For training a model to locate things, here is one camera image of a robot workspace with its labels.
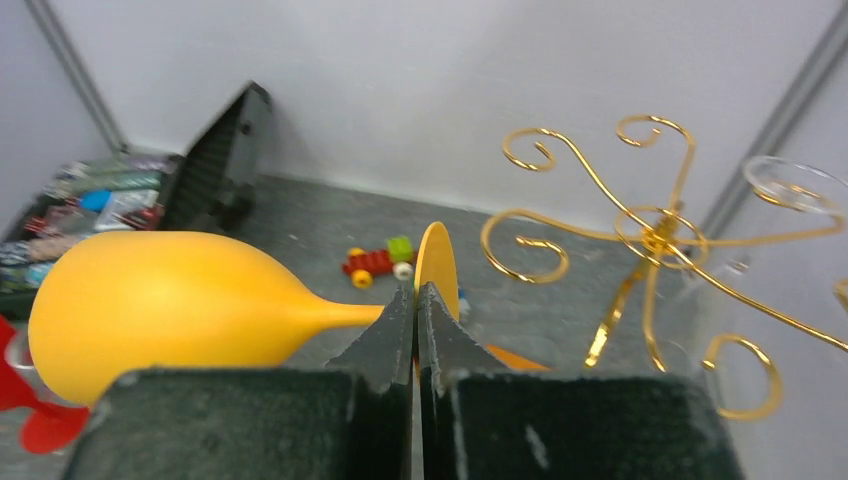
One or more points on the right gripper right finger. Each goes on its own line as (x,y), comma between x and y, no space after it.
(483,421)

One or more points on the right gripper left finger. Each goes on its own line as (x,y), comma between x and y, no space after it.
(350,419)

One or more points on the yellow plastic wine glass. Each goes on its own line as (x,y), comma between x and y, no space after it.
(121,301)

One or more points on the red plastic wine glass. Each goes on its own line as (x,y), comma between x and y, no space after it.
(50,426)

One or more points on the gold wine glass rack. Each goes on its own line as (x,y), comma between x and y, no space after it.
(661,237)

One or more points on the toy brick car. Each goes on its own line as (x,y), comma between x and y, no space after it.
(397,258)

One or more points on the black open case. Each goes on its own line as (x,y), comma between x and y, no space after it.
(210,188)

